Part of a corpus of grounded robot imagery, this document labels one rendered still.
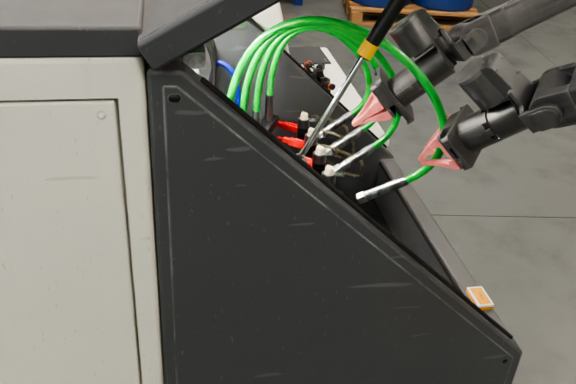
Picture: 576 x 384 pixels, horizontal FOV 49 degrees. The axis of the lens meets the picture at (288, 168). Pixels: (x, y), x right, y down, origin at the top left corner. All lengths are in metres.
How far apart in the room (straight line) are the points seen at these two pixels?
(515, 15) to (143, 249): 0.73
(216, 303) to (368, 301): 0.22
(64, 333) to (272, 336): 0.28
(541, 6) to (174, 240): 0.73
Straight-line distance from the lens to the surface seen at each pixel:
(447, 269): 1.26
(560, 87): 0.92
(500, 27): 1.14
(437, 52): 1.11
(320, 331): 0.95
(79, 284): 0.85
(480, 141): 1.00
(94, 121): 0.73
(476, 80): 0.94
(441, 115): 1.04
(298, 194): 0.79
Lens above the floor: 1.71
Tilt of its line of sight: 30 degrees down
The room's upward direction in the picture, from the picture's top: 4 degrees clockwise
